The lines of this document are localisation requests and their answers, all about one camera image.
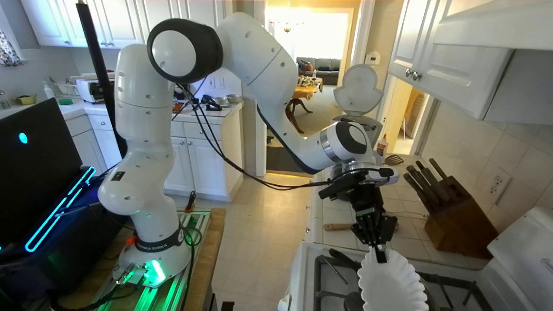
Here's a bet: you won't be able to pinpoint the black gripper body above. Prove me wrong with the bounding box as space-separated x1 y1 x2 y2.
349 192 387 232

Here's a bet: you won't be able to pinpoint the white fluted paper bowl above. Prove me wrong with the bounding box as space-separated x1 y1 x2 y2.
355 248 430 311

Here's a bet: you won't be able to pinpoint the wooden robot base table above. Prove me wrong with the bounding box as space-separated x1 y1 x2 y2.
56 206 228 311

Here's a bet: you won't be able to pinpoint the black stove grate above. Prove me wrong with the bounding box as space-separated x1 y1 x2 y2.
312 255 494 311

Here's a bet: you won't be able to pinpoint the wooden knife block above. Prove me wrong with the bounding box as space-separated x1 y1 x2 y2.
423 175 499 260

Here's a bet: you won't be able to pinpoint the white drip coffee maker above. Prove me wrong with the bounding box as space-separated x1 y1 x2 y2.
331 63 387 170

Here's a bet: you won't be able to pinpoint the white gas stove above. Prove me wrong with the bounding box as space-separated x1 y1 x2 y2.
276 206 553 311

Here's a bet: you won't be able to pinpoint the yellow wooden table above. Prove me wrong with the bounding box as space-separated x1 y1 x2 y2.
292 77 324 101

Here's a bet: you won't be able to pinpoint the dark sofa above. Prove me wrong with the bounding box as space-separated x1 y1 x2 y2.
295 58 342 87

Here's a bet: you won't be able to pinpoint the white base cabinet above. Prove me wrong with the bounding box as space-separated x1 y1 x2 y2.
58 101 247 204

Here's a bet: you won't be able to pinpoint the white upper cabinet with knobs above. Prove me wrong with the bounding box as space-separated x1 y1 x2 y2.
387 0 463 89

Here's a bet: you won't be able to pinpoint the white upper cabinets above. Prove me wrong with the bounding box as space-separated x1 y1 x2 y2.
412 0 553 128

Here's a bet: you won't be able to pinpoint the black hand tool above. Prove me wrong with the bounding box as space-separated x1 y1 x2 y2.
196 94 224 113

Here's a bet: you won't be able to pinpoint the white countertop appliance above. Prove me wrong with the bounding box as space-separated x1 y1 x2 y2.
74 71 117 106

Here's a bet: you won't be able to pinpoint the black tripod pole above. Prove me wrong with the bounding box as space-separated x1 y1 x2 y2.
74 0 127 160

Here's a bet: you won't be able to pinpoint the black laptop with blue light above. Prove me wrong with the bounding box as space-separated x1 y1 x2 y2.
0 97 131 291

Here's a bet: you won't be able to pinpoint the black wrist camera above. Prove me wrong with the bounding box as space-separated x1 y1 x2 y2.
317 166 399 203

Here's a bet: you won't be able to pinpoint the brown handled knife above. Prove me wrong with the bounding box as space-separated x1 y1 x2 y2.
414 160 449 198
406 165 440 204
428 158 457 192
402 172 431 213

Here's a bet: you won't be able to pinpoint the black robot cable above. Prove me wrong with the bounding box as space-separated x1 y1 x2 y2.
177 85 342 194

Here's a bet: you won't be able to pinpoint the white panelled wall cabinets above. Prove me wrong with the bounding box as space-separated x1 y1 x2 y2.
18 0 238 51

